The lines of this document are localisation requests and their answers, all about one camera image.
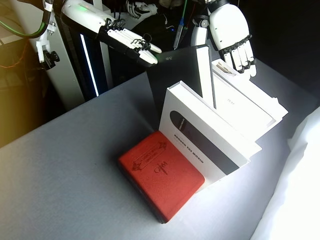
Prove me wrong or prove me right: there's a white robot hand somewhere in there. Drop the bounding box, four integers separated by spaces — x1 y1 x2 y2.
190 3 258 81
60 0 163 69

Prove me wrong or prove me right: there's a black LET IT BE book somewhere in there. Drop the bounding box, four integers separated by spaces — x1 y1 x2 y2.
145 44 219 132

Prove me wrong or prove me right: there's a white box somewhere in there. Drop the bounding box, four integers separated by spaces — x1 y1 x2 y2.
211 59 290 131

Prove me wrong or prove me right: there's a white AROUND THE WORLD book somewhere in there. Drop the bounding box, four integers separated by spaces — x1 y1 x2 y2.
158 79 263 187

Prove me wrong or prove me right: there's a red hardcover book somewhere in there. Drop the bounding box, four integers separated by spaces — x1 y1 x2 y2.
117 130 206 225

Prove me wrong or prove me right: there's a small white skeletal hand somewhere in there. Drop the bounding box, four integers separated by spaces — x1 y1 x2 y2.
124 0 159 20

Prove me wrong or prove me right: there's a white robot body column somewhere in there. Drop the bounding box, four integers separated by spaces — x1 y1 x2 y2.
24 0 113 112

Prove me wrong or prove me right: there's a grey tablecloth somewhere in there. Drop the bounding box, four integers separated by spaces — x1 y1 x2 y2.
0 58 320 240

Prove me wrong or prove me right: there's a white cloth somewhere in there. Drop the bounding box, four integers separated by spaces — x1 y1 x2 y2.
249 106 320 240

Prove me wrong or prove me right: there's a green cable with grey plug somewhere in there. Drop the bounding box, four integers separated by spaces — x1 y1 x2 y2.
172 0 189 51

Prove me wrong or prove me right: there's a white bracket with black camera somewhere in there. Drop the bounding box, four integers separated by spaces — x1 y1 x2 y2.
35 21 61 71

